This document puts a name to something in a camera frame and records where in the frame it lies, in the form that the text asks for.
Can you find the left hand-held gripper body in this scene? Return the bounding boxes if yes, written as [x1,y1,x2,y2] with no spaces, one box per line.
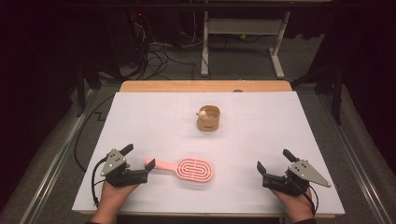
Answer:
[100,148,149,189]

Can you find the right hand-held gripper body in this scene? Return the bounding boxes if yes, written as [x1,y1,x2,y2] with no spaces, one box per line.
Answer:
[262,159,332,198]

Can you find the pink hairbrush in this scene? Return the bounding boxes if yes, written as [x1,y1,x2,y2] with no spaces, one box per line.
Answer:
[144,157,215,184]

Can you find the person's right hand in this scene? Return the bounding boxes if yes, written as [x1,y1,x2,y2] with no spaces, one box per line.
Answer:
[270,186,315,223]

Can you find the person's left hand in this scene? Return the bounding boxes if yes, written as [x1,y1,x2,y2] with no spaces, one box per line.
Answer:
[92,181,139,223]

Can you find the white board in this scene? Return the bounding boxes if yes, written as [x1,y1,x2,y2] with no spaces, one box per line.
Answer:
[72,91,346,216]

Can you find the black stand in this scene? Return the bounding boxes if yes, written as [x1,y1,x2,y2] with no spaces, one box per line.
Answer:
[75,61,103,119]
[290,62,344,126]

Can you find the wooden table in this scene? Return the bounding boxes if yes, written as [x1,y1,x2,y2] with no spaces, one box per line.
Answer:
[78,79,337,219]

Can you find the dark equipment cabinet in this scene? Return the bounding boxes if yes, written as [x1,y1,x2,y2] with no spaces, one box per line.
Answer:
[104,11,148,79]

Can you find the white metal stand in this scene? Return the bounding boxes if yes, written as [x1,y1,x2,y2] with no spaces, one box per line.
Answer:
[200,10,286,79]

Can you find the right hand-held gripper cable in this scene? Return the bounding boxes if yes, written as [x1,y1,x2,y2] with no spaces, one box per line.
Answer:
[305,185,319,217]

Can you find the hand-held gripper cable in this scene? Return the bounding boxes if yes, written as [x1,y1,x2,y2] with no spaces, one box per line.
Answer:
[305,185,319,217]
[91,157,109,207]

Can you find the left hand-held gripper cable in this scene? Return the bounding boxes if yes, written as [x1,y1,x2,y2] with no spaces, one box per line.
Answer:
[91,157,109,207]

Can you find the long black floor cable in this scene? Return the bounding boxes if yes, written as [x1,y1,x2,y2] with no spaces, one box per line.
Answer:
[73,93,117,173]

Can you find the aluminium rail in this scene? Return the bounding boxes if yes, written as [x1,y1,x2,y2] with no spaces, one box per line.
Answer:
[18,89,98,224]
[317,92,394,224]

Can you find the tangle of cables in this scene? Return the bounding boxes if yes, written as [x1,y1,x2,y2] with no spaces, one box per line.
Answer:
[134,12,198,80]

